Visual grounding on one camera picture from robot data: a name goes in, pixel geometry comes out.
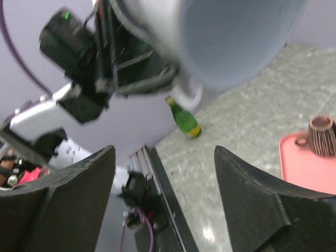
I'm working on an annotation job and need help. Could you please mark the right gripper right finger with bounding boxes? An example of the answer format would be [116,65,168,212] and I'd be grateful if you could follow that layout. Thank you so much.
[214,146,335,251]

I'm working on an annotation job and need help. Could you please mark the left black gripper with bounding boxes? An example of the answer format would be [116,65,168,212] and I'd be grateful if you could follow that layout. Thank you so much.
[93,1,178,97]

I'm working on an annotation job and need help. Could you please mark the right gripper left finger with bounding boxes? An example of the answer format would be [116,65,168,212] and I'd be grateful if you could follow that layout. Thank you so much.
[1,145,116,252]

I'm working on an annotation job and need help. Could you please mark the grey mug pink rim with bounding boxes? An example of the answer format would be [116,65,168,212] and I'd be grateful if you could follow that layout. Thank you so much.
[111,0,307,110]

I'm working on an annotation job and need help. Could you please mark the brown striped cup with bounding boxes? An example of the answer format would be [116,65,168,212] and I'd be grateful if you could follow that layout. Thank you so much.
[295,115,335,158]

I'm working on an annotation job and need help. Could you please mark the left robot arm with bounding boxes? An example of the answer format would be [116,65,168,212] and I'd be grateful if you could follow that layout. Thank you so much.
[1,0,175,163]

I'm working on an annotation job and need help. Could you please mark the pink tray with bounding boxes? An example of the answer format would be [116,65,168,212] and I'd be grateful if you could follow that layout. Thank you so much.
[279,132,336,194]

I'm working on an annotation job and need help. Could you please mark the green glass bottle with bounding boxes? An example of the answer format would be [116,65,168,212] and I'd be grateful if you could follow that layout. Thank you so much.
[165,96,202,139]

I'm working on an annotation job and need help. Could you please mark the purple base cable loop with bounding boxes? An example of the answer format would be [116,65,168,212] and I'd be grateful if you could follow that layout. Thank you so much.
[119,207,155,252]

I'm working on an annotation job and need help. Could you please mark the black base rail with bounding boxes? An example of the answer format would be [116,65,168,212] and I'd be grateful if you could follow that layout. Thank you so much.
[134,146,198,252]

